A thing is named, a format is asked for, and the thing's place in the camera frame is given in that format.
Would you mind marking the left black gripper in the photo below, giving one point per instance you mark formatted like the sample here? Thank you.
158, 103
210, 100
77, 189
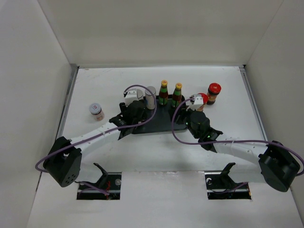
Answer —
124, 108

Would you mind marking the tall jar silver lid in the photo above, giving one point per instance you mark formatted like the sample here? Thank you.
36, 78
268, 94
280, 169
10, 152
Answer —
149, 97

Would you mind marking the tall jar blue label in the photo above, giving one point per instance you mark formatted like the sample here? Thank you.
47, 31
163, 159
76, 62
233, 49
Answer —
139, 94

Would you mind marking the small jar red lid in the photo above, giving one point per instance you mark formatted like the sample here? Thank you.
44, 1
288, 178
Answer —
205, 100

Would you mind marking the green sauce bottle yellow cap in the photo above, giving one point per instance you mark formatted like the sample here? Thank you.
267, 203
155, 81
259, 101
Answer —
163, 93
176, 96

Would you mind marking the large jar red lid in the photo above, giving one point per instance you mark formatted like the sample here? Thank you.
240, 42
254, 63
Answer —
213, 91

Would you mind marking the small jar white lid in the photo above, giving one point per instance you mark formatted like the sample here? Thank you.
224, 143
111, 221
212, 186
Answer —
96, 111

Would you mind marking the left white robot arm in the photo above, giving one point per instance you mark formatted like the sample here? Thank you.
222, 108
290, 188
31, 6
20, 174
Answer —
64, 161

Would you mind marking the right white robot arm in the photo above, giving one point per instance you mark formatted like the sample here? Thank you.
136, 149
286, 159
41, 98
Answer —
274, 163

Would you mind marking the black plastic tray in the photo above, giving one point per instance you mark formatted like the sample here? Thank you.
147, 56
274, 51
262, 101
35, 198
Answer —
161, 122

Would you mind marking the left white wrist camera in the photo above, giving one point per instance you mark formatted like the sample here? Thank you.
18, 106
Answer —
130, 96

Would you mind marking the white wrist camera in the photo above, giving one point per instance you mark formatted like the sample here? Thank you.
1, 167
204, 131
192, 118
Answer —
196, 102
130, 96

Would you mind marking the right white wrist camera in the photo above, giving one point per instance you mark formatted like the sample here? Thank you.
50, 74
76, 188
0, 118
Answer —
196, 102

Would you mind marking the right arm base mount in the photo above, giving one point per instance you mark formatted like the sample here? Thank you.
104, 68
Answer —
221, 187

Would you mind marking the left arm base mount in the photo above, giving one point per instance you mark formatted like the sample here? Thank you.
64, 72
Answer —
107, 187

